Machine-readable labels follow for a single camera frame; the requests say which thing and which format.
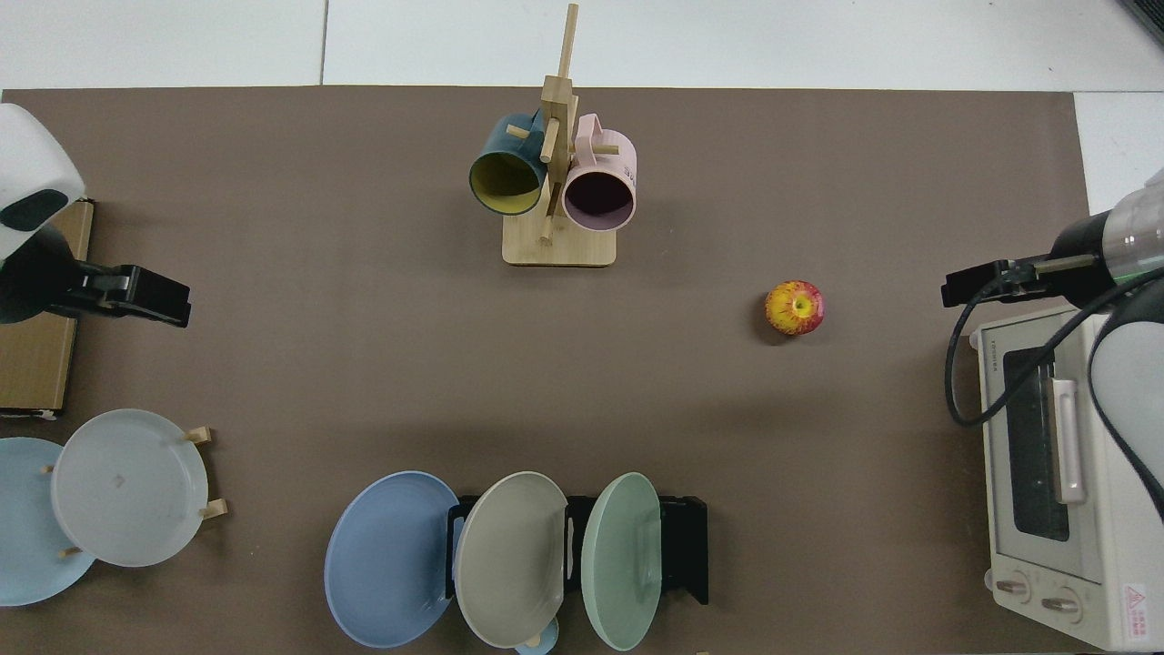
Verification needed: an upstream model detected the red yellow apple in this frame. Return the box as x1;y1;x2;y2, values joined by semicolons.
765;280;826;337

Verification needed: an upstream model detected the pale grey plate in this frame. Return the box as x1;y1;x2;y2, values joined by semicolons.
50;408;210;569

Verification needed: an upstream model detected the wooden plate stand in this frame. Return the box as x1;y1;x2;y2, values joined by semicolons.
38;425;229;559

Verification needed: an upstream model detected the light blue plate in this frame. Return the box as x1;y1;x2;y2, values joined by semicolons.
0;437;96;608

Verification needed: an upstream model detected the black dish rack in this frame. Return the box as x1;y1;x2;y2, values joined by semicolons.
446;494;709;606

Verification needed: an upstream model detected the beige plate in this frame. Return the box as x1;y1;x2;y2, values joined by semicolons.
454;471;571;649

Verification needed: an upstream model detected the green plate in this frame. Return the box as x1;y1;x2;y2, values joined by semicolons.
581;471;663;652

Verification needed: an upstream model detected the brown table cloth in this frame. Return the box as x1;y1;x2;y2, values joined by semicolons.
0;86;1115;655

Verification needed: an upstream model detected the dark equipment corner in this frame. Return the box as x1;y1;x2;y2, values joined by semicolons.
1117;0;1164;48

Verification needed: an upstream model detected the pale toaster oven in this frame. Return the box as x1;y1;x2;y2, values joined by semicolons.
968;303;1164;652

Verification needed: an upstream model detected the dark teal cup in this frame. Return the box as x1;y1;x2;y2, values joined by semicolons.
468;111;549;217

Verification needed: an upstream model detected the pink cup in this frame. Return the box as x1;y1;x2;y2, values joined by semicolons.
561;113;637;233

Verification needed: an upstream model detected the wooden cup stand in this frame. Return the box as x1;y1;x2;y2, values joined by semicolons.
502;3;619;267

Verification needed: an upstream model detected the small blue round thing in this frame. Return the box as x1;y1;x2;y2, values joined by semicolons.
514;617;560;655

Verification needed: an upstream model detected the wire basket with wooden floor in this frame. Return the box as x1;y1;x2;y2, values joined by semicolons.
0;198;95;421

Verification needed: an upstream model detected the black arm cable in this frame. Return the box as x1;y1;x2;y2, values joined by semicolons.
944;266;1164;428

